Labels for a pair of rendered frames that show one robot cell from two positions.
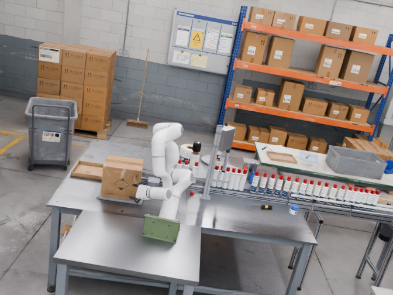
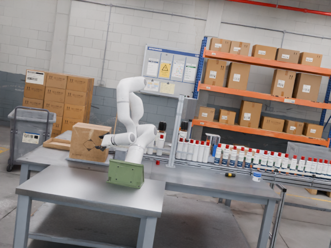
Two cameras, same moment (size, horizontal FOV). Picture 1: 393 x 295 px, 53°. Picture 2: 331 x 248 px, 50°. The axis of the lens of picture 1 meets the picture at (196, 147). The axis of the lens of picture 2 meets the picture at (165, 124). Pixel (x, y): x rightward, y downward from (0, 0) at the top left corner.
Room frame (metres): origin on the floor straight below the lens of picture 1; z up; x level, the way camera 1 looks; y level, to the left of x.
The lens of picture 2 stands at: (-0.06, -0.21, 1.63)
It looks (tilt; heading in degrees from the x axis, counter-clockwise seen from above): 8 degrees down; 3
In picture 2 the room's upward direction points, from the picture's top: 9 degrees clockwise
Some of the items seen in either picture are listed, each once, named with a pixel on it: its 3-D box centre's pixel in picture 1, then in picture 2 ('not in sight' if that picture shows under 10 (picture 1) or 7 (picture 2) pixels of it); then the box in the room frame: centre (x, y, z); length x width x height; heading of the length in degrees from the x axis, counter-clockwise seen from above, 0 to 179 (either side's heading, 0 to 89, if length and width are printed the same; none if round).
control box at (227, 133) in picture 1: (223, 137); (186, 108); (3.19, -0.22, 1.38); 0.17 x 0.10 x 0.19; 150
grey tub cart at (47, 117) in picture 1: (51, 130); (31, 135); (4.92, 1.97, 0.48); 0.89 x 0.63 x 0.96; 20
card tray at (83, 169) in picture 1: (91, 170); (63, 144); (3.18, 0.89, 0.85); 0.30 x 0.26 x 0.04; 95
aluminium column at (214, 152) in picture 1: (211, 162); (176, 131); (3.12, -0.16, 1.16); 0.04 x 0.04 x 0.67; 5
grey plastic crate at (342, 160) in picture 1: (354, 162); (313, 155); (4.66, -1.98, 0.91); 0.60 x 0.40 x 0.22; 95
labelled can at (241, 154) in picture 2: (279, 185); (241, 157); (3.32, -0.81, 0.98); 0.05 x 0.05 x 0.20
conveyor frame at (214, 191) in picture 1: (200, 186); (165, 159); (3.26, -0.10, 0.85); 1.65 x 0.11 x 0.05; 95
